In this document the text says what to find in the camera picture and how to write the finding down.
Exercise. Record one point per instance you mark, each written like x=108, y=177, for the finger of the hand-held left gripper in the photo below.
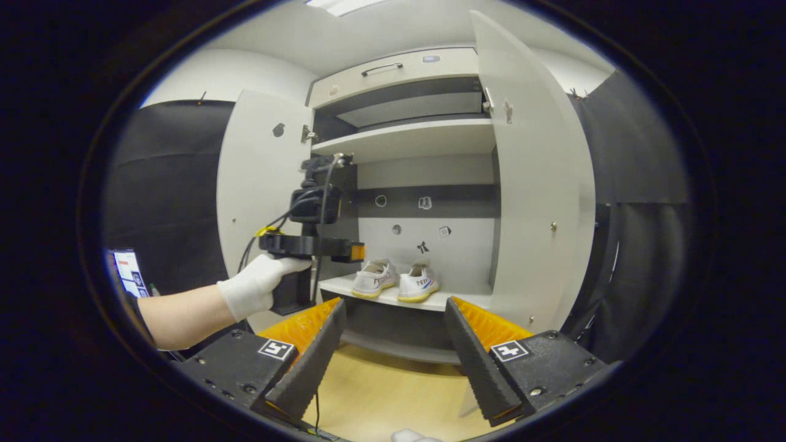
x=357, y=252

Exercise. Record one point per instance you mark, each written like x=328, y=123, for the grey shoe cabinet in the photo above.
x=417, y=141

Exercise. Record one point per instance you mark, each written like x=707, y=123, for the black backdrop cloth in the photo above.
x=166, y=184

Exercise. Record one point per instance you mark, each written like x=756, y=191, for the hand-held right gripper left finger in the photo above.
x=313, y=368

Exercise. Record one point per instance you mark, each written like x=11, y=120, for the ceiling light panel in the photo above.
x=344, y=5

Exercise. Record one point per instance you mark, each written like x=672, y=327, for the white shoe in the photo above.
x=373, y=279
x=417, y=285

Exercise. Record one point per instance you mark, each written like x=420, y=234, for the grey shoe cabinet door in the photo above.
x=258, y=184
x=540, y=184

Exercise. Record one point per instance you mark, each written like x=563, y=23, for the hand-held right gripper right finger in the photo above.
x=476, y=368

